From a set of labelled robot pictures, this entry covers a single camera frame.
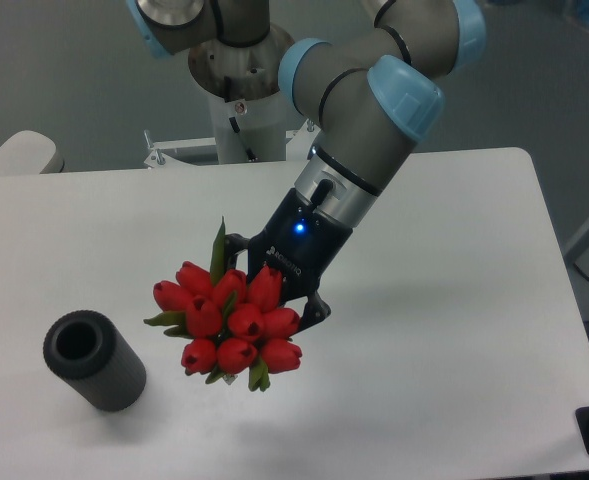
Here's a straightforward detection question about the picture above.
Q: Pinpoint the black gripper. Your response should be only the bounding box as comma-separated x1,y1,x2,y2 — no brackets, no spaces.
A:
223,187,353,335

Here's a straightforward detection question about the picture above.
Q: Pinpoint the red tulip bouquet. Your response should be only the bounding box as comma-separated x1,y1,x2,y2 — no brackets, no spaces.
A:
143,224,303,392

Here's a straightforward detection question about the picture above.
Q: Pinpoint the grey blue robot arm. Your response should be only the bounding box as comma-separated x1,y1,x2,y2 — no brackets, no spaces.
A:
128,1,486,329

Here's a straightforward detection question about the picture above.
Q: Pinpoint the dark grey ribbed vase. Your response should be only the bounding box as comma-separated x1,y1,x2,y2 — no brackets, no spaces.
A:
42,310,147,412

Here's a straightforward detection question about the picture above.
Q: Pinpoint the white chair corner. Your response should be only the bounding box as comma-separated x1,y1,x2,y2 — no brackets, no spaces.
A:
0,130,65,177

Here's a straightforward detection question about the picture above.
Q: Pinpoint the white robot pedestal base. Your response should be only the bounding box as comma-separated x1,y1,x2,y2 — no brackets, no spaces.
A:
144,93,320,169

